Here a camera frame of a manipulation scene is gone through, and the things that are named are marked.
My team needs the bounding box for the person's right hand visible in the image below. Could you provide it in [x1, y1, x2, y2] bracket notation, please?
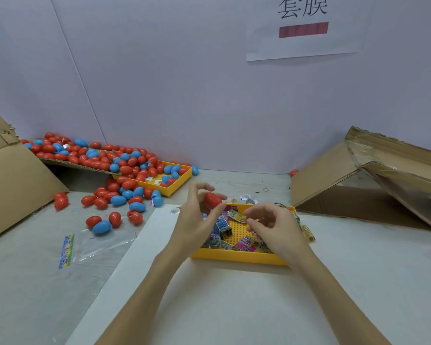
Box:
[244, 202, 317, 270]

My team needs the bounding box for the person's left hand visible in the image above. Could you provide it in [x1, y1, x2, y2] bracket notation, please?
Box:
[161, 182, 228, 265]

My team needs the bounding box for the single red plastic egg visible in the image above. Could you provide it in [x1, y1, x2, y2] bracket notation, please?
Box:
[205, 192, 225, 210]

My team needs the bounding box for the pile of plastic eggs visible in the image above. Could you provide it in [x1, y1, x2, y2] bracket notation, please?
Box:
[22, 131, 201, 236]

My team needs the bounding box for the person's right forearm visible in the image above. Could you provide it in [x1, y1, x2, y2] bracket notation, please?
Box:
[291, 253, 390, 345]

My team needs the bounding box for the person's left forearm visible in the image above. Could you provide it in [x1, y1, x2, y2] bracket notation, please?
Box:
[97, 251, 191, 345]

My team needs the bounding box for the yellow plastic tray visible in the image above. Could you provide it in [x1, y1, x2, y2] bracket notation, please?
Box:
[192, 203, 299, 266]

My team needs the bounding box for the yellow tray under eggs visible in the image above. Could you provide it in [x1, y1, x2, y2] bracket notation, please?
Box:
[115, 163, 193, 197]

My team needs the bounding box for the torn flattened cardboard box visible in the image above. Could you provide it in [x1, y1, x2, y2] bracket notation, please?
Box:
[289, 126, 431, 233]

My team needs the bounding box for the clear bag with coloured label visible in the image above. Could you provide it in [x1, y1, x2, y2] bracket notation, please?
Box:
[57, 226, 137, 270]

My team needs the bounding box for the brown cardboard sheet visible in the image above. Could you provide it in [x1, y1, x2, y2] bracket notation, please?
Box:
[42, 156, 116, 174]

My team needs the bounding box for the tall brown cardboard box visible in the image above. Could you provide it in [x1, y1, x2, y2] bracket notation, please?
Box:
[0, 90, 69, 243]

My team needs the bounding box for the white paper sign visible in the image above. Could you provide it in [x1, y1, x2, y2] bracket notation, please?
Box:
[246, 0, 378, 62]

